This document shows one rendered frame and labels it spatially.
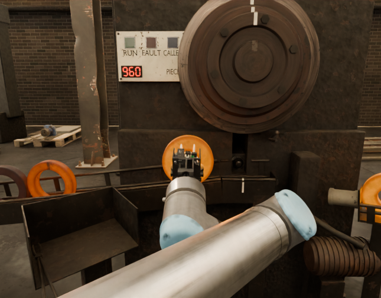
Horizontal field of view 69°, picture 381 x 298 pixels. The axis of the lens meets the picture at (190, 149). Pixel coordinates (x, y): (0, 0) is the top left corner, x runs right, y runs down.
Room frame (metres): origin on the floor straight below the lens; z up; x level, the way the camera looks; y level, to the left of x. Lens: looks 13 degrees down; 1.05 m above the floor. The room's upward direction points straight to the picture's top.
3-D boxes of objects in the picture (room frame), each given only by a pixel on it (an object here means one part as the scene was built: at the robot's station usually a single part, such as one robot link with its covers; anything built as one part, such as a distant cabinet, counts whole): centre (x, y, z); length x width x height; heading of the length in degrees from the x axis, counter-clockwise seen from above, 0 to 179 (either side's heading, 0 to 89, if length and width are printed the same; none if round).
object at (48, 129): (4.95, 2.48, 0.25); 0.40 x 0.24 x 0.22; 179
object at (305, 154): (1.01, -0.43, 0.68); 0.11 x 0.08 x 0.24; 179
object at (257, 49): (0.90, -0.19, 1.11); 0.28 x 0.06 x 0.28; 89
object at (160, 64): (1.11, 0.15, 1.15); 0.26 x 0.02 x 0.18; 89
